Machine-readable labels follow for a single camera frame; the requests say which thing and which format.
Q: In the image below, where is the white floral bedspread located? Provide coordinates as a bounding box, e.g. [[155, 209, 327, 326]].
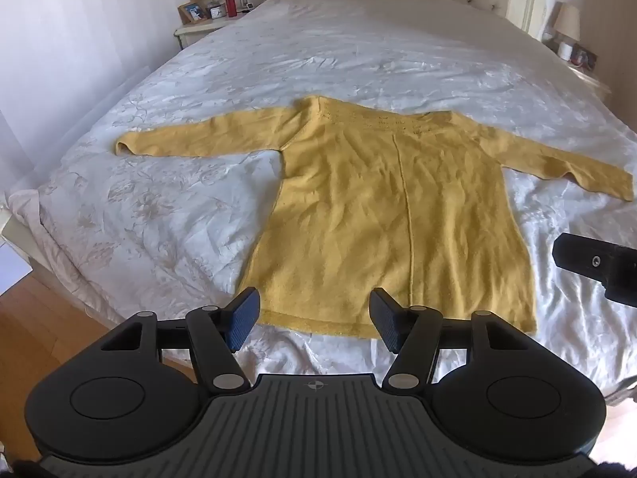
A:
[[0, 0, 637, 404]]

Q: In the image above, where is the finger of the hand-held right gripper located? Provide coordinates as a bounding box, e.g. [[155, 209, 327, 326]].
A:
[[552, 232, 637, 308]]

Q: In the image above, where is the wooden photo frame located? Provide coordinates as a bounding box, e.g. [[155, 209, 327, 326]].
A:
[[178, 1, 208, 25]]

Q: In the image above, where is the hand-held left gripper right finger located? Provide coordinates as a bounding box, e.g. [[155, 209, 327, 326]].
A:
[[370, 287, 522, 390]]

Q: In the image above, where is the cream nightstand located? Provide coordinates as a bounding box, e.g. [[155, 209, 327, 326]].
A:
[[174, 10, 250, 51], [541, 35, 613, 106]]

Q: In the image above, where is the yellow knit sweater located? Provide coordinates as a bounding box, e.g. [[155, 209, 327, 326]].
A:
[[115, 94, 634, 337]]

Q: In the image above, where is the dark photo frame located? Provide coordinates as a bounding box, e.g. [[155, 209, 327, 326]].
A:
[[570, 43, 598, 70]]

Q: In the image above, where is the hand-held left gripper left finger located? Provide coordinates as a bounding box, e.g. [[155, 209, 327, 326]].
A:
[[101, 287, 262, 394]]

